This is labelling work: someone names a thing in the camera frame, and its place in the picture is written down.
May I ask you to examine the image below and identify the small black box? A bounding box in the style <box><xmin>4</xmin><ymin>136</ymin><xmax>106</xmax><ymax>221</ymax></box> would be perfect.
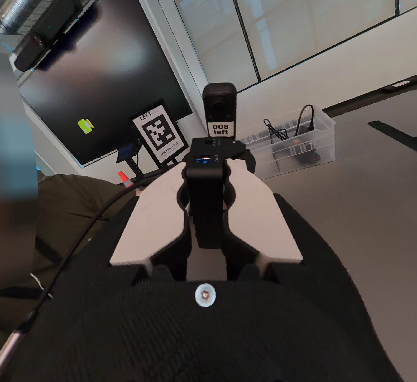
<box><xmin>291</xmin><ymin>142</ymin><xmax>323</xmax><ymax>165</ymax></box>

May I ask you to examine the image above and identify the small blue screen device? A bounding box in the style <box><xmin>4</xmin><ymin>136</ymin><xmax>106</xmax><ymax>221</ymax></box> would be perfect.
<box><xmin>116</xmin><ymin>139</ymin><xmax>143</xmax><ymax>163</ymax></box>

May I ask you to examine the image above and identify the clear plastic bin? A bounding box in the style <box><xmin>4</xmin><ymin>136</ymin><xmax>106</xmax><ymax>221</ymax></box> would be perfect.
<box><xmin>235</xmin><ymin>108</ymin><xmax>337</xmax><ymax>179</ymax></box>

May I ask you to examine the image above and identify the frosted glass window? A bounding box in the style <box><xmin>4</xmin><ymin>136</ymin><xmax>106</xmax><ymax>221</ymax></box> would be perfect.
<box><xmin>143</xmin><ymin>0</ymin><xmax>417</xmax><ymax>83</ymax></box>

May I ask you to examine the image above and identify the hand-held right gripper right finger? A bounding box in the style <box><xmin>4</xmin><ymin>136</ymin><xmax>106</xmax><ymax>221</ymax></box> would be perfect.
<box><xmin>224</xmin><ymin>159</ymin><xmax>304</xmax><ymax>276</ymax></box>

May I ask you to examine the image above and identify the black wall monitor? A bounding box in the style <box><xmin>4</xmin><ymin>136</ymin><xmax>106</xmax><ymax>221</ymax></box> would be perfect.
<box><xmin>19</xmin><ymin>0</ymin><xmax>193</xmax><ymax>168</ymax></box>

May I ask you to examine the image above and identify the thin black cable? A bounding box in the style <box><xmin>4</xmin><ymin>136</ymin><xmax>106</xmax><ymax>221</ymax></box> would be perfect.
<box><xmin>293</xmin><ymin>104</ymin><xmax>315</xmax><ymax>137</ymax></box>

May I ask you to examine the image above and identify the black usb hub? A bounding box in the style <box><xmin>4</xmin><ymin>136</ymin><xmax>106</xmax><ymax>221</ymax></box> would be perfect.
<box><xmin>185</xmin><ymin>152</ymin><xmax>226</xmax><ymax>249</ymax></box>

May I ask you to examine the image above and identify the black braided usb cable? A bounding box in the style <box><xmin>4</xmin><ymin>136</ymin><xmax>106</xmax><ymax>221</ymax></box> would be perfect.
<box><xmin>0</xmin><ymin>186</ymin><xmax>145</xmax><ymax>368</ymax></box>

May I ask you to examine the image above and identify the dark coiled cable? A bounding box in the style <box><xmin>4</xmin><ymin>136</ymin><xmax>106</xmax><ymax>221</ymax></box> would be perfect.
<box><xmin>263</xmin><ymin>119</ymin><xmax>290</xmax><ymax>143</ymax></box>

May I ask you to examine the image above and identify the black webcam bar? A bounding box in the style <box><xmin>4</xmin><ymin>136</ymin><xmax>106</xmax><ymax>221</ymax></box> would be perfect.
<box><xmin>14</xmin><ymin>0</ymin><xmax>83</xmax><ymax>73</ymax></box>

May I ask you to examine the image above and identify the black perforated stand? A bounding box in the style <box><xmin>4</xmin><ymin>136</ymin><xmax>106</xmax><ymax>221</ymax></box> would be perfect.
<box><xmin>125</xmin><ymin>141</ymin><xmax>154</xmax><ymax>181</ymax></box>

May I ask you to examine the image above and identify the framed fiducial tag sign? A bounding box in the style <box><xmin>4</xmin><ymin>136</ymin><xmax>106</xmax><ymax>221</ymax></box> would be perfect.
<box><xmin>132</xmin><ymin>99</ymin><xmax>189</xmax><ymax>169</ymax></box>

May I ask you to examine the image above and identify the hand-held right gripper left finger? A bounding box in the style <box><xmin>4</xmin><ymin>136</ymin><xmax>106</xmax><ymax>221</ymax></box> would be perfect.
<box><xmin>109</xmin><ymin>161</ymin><xmax>193</xmax><ymax>276</ymax></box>

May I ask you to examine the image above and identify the orange cone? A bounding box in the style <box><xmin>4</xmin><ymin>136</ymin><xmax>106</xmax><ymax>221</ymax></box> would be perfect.
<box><xmin>117</xmin><ymin>171</ymin><xmax>135</xmax><ymax>189</ymax></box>

